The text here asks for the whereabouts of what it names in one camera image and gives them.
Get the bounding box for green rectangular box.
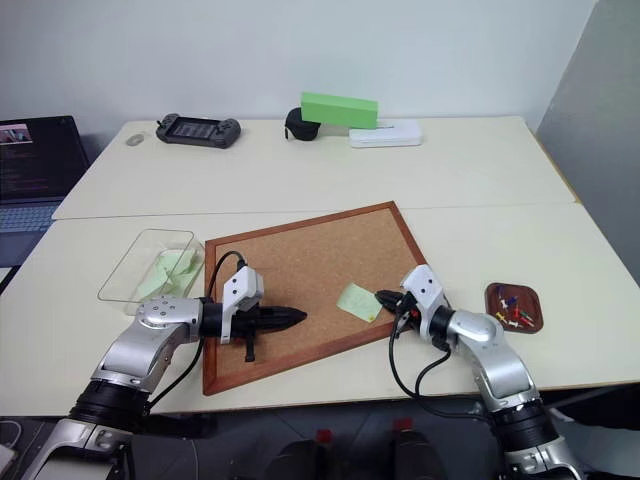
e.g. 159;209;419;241
299;91;380;131

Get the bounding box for dark grey handheld game console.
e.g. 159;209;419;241
155;113;243;151

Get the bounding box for white flat box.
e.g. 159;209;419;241
348;118;425;149

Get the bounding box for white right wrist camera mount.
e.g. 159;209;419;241
401;264;450;322

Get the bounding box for dark rounded shape red cap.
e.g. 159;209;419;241
276;428;352;480
383;418;447;480

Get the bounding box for clear plastic box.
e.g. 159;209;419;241
97;228;207;317

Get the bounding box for green sticky note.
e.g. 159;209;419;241
336;282;381;323

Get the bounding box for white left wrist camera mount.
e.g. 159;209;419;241
218;265;267;346

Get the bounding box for brown wooden tray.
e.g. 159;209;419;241
483;282;546;335

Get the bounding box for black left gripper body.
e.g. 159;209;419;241
228;303;275;364

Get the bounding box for crumpled green paper notes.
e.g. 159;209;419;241
135;248;199;302

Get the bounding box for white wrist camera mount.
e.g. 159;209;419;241
218;265;267;346
401;264;450;322

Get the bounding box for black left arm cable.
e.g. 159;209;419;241
144;249;249;416

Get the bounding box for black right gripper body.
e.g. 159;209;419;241
393;291;424;330

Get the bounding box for wood-framed cork board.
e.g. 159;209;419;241
202;200;432;397

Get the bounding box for black laptop computer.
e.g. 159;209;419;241
0;115;92;267

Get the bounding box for black round zip case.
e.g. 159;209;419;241
284;106;322;143

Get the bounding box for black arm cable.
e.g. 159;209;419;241
144;249;249;416
388;313;484;419

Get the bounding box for grey partition panel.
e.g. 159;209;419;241
533;0;640;351

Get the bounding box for white cable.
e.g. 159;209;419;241
0;418;23;454

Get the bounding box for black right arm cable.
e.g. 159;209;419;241
388;313;484;419

